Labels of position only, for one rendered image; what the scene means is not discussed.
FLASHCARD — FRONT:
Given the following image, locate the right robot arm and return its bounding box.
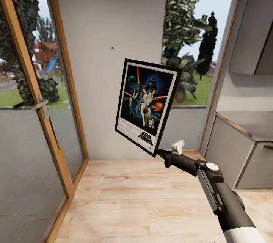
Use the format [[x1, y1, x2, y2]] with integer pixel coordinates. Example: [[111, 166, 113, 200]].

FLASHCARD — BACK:
[[156, 139, 266, 243]]

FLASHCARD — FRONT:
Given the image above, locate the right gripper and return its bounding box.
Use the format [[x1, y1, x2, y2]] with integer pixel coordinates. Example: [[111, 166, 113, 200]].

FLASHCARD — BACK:
[[156, 149, 189, 171]]

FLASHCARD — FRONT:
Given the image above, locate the poster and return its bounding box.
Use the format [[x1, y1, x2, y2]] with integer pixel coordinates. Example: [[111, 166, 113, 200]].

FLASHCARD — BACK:
[[115, 58, 183, 158]]

